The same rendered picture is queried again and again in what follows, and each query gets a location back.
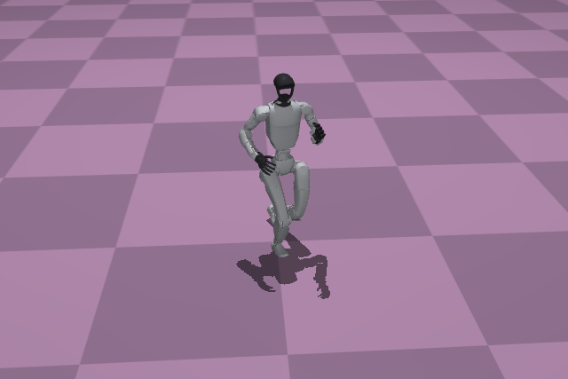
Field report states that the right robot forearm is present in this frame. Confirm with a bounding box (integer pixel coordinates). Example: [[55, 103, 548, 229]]
[[239, 130, 259, 160]]

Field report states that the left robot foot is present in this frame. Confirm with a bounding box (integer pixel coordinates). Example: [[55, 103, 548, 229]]
[[267, 204, 277, 224]]

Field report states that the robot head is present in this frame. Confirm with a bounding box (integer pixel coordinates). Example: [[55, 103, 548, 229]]
[[273, 74, 295, 107]]

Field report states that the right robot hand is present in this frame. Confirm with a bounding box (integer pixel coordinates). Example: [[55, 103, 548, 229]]
[[255, 152, 276, 176]]

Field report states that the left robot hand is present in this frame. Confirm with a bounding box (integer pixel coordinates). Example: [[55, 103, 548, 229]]
[[312, 122, 326, 144]]

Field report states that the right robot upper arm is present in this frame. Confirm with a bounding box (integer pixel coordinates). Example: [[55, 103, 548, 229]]
[[240, 106, 270, 138]]

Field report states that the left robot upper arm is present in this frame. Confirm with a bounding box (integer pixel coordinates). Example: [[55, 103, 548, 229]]
[[298, 102, 318, 135]]

